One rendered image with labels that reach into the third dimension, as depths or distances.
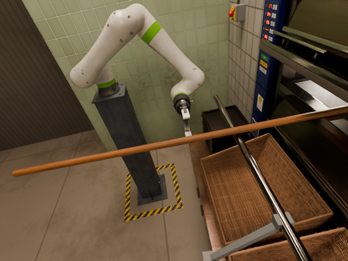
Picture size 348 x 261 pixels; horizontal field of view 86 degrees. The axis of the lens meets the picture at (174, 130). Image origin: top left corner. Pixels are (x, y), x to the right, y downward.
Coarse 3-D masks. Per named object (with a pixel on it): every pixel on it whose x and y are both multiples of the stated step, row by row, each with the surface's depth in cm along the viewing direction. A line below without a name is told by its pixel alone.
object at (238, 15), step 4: (236, 4) 131; (240, 4) 128; (244, 4) 126; (232, 8) 133; (236, 8) 127; (240, 8) 128; (244, 8) 128; (236, 12) 129; (240, 12) 129; (244, 12) 129; (236, 16) 130; (240, 16) 131; (244, 16) 131; (232, 20) 138; (236, 20) 132; (240, 20) 132
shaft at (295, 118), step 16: (320, 112) 76; (336, 112) 75; (240, 128) 77; (256, 128) 77; (144, 144) 80; (160, 144) 78; (176, 144) 78; (80, 160) 80; (96, 160) 80; (16, 176) 82
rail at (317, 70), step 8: (264, 40) 85; (272, 48) 80; (280, 48) 75; (288, 56) 70; (296, 56) 66; (304, 64) 63; (312, 64) 60; (320, 72) 57; (328, 72) 54; (328, 80) 54; (336, 80) 52; (344, 80) 50; (344, 88) 50
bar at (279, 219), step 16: (224, 112) 92; (240, 144) 75; (256, 176) 63; (272, 192) 57; (272, 208) 54; (272, 224) 54; (288, 224) 49; (240, 240) 59; (256, 240) 57; (288, 240) 48; (208, 256) 66; (224, 256) 63; (304, 256) 44
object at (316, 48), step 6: (276, 30) 84; (282, 36) 79; (288, 36) 75; (282, 42) 79; (300, 42) 69; (306, 42) 67; (312, 48) 64; (318, 48) 62; (318, 54) 62; (324, 54) 60; (312, 60) 64
